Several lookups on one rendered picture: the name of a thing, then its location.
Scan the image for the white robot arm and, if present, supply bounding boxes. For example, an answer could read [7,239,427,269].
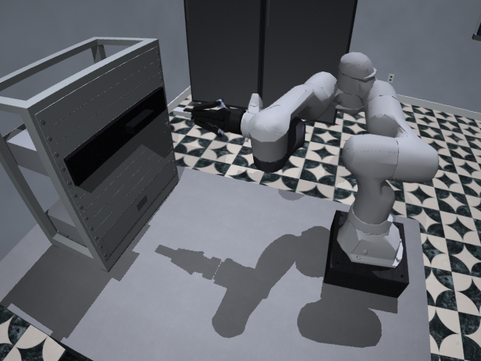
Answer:
[240,52,439,268]

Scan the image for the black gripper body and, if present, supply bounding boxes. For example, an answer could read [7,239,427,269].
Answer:
[215,106,246,134]

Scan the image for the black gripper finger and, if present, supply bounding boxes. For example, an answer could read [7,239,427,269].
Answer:
[173,113,225,137]
[173,98,226,120]

